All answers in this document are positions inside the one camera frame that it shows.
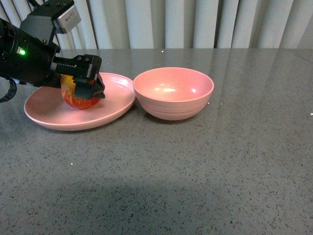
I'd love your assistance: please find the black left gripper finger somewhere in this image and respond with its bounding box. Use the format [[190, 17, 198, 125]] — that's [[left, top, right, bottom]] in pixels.
[[74, 73, 105, 99]]

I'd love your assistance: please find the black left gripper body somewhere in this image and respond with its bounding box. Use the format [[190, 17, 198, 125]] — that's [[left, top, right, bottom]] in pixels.
[[0, 14, 102, 87]]

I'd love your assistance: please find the red yellow apple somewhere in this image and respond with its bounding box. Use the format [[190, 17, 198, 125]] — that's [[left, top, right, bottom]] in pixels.
[[61, 75, 100, 109]]

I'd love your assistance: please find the pink bowl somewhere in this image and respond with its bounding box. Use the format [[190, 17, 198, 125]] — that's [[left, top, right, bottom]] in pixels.
[[133, 67, 214, 120]]

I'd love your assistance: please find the pink shallow plate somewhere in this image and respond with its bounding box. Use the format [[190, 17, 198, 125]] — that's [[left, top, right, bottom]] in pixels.
[[24, 72, 135, 131]]

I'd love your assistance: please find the grey pleated curtain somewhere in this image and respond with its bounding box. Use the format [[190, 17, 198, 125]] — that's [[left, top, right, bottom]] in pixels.
[[0, 0, 313, 50]]

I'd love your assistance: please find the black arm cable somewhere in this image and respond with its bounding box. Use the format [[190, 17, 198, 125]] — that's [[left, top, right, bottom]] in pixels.
[[0, 77, 17, 103]]

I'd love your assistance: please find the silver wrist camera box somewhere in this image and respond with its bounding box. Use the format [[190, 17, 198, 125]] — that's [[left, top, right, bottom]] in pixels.
[[52, 0, 81, 34]]

